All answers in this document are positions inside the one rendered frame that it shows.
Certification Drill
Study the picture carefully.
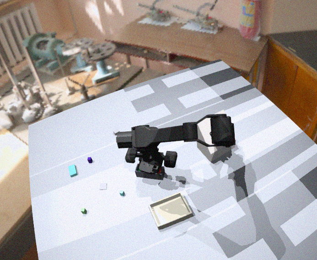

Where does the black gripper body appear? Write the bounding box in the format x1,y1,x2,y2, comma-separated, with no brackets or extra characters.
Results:
125,147,177,168

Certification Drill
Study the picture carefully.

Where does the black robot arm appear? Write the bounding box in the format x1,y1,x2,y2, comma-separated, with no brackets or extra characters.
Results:
116,114,236,174

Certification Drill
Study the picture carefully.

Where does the light blue block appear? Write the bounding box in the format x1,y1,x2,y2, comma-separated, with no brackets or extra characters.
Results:
68,164,77,177

